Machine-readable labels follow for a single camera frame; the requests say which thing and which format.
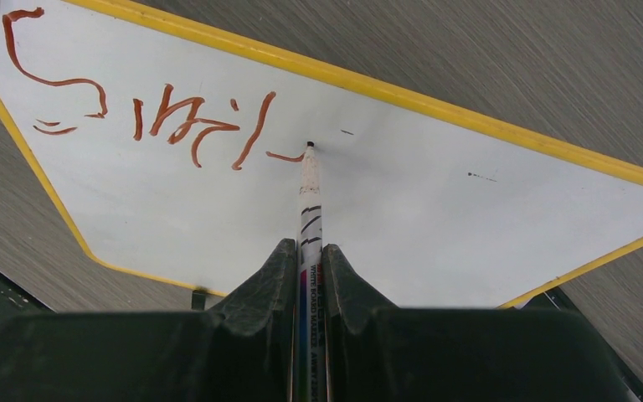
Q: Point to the yellow framed whiteboard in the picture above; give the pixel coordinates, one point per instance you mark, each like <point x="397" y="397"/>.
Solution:
<point x="170" y="149"/>

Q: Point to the white red whiteboard marker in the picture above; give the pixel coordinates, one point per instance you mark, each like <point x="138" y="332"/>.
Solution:
<point x="310" y="358"/>

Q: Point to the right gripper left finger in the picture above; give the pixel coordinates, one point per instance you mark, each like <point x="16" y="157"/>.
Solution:
<point x="237" y="350"/>

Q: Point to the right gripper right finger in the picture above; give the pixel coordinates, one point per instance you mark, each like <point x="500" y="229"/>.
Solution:
<point x="378" y="351"/>

